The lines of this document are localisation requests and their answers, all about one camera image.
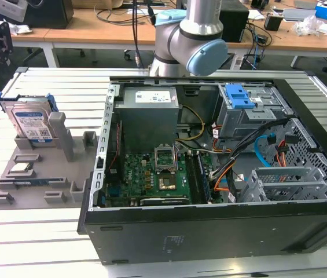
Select hard disk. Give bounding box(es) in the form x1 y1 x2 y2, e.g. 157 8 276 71
0 92 59 143

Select grey metal disk bay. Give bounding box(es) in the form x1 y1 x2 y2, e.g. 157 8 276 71
238 166 327 203

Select crumpled white paper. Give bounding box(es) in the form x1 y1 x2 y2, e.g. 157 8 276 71
9 23 33 37

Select large black box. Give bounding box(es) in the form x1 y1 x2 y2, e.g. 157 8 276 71
21 0 75 30

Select wooden desk white legs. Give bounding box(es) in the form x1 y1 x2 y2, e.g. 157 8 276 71
226 8 327 70
6 8 158 69

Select silver CPU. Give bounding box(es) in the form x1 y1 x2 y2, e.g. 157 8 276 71
9 162 34 174

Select grey parts rack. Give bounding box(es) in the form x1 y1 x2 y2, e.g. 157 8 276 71
0 111 99 211

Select blue RAM stick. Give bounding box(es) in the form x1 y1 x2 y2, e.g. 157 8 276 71
12 179 50 187

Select grey power supply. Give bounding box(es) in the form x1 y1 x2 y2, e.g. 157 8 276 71
113 86 180 156

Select green motherboard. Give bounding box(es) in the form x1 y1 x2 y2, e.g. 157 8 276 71
105 150 219 208

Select metal socket cover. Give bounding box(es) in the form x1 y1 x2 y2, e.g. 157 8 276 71
154 144 179 174

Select thin metal locking lever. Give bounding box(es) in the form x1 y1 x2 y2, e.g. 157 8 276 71
172 142 181 172

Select CPU socket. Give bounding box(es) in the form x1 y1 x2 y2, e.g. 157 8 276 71
157 172 179 192

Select black graphics card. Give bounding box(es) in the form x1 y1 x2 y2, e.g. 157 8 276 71
128 196 192 207

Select black RAM slot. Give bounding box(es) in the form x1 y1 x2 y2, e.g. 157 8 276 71
191 153 206 204
184 153 199 204

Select small black tower box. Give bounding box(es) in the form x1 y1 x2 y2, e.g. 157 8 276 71
219 5 250 43

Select blue plastic drive latch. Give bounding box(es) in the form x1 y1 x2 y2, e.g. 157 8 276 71
225 83 257 110

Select installed RAM stick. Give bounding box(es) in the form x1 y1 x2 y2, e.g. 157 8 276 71
197 151 212 203

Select grey optical drive cage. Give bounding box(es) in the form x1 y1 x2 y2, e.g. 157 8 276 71
214 83 295 140

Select black open PC case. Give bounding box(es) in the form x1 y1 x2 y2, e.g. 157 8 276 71
77 71 327 266

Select clear plastic bag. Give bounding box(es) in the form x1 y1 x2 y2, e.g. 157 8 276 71
292 15 326 37

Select thin red wire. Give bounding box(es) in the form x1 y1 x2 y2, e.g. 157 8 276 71
107 120 123 172

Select yellow black power wires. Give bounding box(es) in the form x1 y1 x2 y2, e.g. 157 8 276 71
175 105 206 143

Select orange data wire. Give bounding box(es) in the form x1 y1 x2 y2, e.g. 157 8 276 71
213 165 237 194

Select black cable bundle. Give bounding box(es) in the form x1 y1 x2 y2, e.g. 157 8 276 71
209 118 291 179

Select blue data wire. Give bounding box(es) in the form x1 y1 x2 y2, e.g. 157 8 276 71
253 134 277 168

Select orange power wire black plug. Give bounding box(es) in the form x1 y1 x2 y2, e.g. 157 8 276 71
275 138 289 168

